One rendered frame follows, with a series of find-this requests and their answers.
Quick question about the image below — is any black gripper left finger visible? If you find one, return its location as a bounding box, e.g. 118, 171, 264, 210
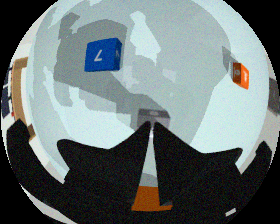
56, 121, 151, 206

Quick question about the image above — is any blue block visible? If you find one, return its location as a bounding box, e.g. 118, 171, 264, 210
84, 38, 122, 72

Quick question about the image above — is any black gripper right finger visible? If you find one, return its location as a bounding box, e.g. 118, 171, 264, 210
152, 122, 242, 206

